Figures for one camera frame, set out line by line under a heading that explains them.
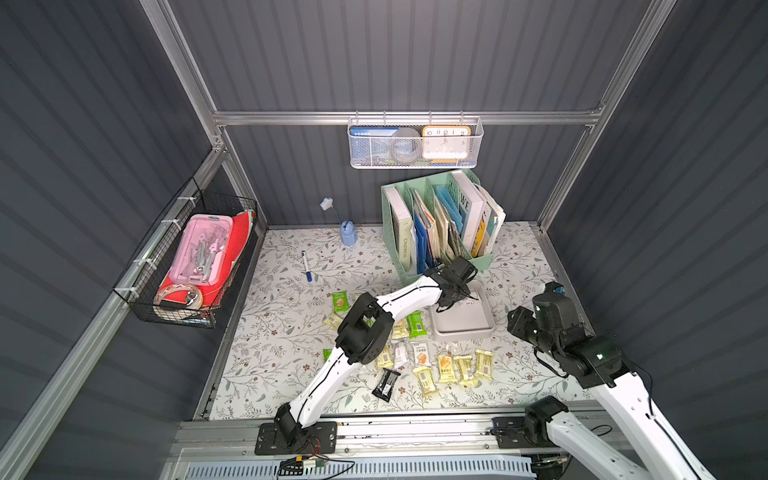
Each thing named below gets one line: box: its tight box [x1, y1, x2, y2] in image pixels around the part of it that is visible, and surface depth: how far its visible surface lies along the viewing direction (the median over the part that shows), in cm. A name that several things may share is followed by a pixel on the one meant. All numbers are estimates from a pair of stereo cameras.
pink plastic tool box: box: [169, 214, 234, 287], surface depth 74 cm
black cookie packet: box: [372, 368, 401, 402], surface depth 82 cm
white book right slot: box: [451, 170, 485, 253], surface depth 98 cm
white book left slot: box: [384, 187, 413, 273], surface depth 93 cm
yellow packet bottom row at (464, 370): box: [453, 355, 479, 387], surface depth 85 cm
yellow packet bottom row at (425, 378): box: [412, 366, 436, 394], surface depth 83 cm
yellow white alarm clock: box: [422, 125, 472, 164], surface depth 90 cm
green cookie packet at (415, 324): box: [406, 310, 428, 339], surface depth 93 cm
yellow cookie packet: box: [392, 318, 410, 339], surface depth 93 cm
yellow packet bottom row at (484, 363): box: [474, 348, 494, 380], surface depth 86 cm
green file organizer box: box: [380, 170, 493, 287], surface depth 97 cm
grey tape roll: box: [390, 127, 422, 162], surface depth 89 cm
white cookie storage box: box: [430, 280, 496, 341], surface depth 97 cm
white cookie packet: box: [410, 341, 431, 367], surface depth 88 cm
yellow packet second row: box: [376, 348, 394, 368], surface depth 86 cm
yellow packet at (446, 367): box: [438, 354, 457, 384], surface depth 84 cm
